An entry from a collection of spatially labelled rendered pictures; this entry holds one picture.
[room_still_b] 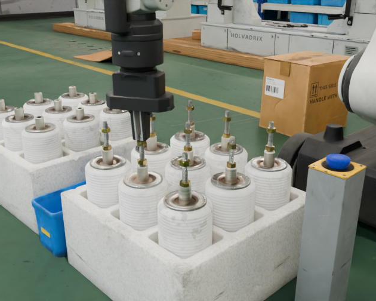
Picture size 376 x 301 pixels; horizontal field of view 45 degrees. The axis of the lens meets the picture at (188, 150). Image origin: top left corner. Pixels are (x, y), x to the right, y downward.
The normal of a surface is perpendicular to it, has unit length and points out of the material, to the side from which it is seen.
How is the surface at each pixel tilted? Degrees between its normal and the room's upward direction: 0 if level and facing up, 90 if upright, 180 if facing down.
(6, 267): 0
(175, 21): 90
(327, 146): 45
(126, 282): 90
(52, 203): 88
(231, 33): 90
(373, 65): 50
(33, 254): 0
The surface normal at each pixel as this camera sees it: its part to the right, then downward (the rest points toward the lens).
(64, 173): 0.70, 0.26
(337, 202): -0.73, 0.25
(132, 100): -0.28, 0.35
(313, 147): -0.54, -0.48
